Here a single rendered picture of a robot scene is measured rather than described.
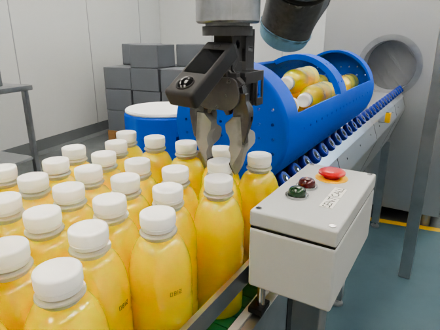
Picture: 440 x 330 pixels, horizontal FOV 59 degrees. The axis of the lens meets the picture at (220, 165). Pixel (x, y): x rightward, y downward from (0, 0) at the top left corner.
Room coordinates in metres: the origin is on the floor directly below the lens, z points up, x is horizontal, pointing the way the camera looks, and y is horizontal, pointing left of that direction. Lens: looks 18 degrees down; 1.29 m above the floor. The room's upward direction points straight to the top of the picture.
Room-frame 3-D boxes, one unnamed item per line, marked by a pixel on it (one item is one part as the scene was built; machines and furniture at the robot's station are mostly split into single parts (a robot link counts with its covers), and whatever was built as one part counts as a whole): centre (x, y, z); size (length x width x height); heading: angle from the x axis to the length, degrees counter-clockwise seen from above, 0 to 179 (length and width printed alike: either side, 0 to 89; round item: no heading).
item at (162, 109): (1.41, 0.21, 1.03); 0.28 x 0.28 x 0.01
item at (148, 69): (4.97, 0.72, 0.59); 1.20 x 0.80 x 1.19; 67
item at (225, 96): (0.59, -0.01, 1.24); 0.09 x 0.08 x 0.12; 149
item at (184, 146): (0.67, 0.06, 1.09); 0.04 x 0.04 x 0.02
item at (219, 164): (0.56, 0.00, 1.09); 0.04 x 0.04 x 0.02
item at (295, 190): (0.44, -0.09, 1.11); 0.02 x 0.02 x 0.01
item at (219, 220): (0.49, 0.00, 0.99); 0.07 x 0.07 x 0.19
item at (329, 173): (0.50, -0.15, 1.11); 0.04 x 0.04 x 0.01
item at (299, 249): (0.46, -0.13, 1.05); 0.20 x 0.10 x 0.10; 149
